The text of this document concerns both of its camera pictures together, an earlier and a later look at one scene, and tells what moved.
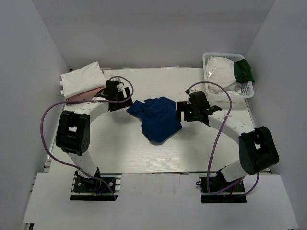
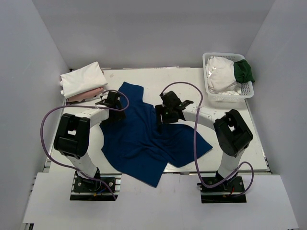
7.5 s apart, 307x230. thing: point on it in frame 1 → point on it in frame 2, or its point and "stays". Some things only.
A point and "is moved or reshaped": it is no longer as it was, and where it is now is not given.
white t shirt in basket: x=221 y=71 stays
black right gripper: x=181 y=107 → x=159 y=110
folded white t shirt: x=87 y=77 stays
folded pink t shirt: x=86 y=95 stays
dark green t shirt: x=242 y=72 stays
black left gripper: x=123 y=105 → x=120 y=115
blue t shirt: x=159 y=119 is moved or reshaped
